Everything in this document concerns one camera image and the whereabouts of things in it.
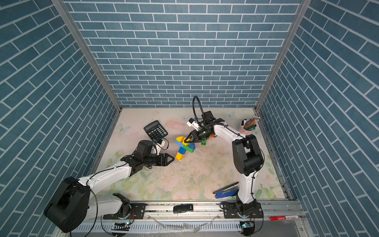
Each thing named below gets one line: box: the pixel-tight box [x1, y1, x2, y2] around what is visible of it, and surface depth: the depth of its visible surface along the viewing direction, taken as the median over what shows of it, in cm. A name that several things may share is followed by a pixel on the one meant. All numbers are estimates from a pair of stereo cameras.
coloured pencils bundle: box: [241, 116, 261, 131], surface depth 98 cm
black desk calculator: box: [143, 119, 169, 141], surface depth 107 cm
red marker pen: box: [267, 215, 301, 221], surface depth 73 cm
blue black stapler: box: [212, 181, 239, 199], surface depth 80 cm
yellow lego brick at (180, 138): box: [175, 135, 185, 143], surface depth 88 cm
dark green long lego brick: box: [182, 145, 195, 154], surface depth 85 cm
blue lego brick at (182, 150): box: [178, 146, 187, 155], surface depth 87 cm
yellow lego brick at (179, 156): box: [175, 152, 185, 161], surface depth 86 cm
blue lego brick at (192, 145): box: [188, 142, 196, 151], surface depth 84 cm
